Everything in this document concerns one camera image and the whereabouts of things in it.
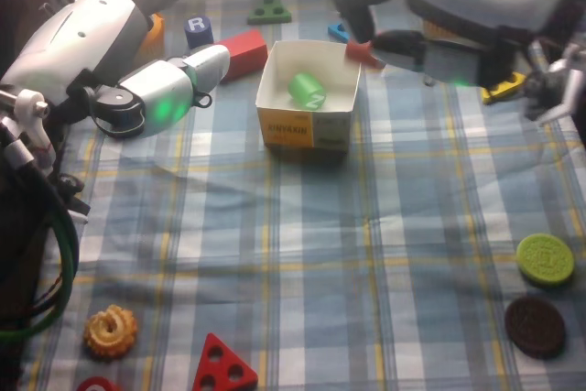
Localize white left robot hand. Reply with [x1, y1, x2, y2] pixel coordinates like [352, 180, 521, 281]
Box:
[0, 0, 233, 140]

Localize red toy cylinder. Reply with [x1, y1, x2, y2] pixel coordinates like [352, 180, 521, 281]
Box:
[345, 40, 385, 71]

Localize green toy cylinder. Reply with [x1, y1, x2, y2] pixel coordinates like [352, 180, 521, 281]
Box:
[287, 71, 329, 112]

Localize blue cylinder with letter R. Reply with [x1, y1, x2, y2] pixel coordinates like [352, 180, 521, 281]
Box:
[183, 14, 214, 49]

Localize white yellow paper box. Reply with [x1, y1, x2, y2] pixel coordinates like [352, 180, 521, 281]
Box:
[255, 40, 363, 154]

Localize toy cupcake with yellow topping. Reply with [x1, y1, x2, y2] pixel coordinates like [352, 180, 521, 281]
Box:
[136, 13, 166, 57]

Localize yellow triangle block with holes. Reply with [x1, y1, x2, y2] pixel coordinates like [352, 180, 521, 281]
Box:
[480, 71, 527, 105]

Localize blue triangle block with holes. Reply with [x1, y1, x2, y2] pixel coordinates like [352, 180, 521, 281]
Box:
[327, 22, 353, 43]

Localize red rectangular wooden block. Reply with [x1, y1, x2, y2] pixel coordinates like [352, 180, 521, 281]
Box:
[214, 28, 269, 84]

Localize green triangle block with holes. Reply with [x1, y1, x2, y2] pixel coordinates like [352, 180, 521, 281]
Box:
[246, 0, 293, 26]

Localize green toy sandwich cookie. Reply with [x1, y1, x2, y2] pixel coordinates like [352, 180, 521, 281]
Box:
[515, 234, 576, 289]

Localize toy butter cookie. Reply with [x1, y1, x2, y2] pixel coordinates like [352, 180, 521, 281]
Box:
[82, 303, 139, 361]

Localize blue plaid table cloth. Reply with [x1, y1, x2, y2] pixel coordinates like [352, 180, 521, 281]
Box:
[20, 0, 586, 391]

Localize brown toy sandwich cookie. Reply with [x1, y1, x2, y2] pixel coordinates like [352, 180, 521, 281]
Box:
[504, 295, 568, 359]

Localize red white round toy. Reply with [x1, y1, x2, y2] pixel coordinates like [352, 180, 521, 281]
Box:
[76, 375, 123, 391]

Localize red triangle block with holes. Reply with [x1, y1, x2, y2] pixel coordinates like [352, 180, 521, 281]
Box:
[191, 332, 260, 391]

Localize green cable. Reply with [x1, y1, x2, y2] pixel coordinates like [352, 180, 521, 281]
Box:
[0, 207, 80, 349]

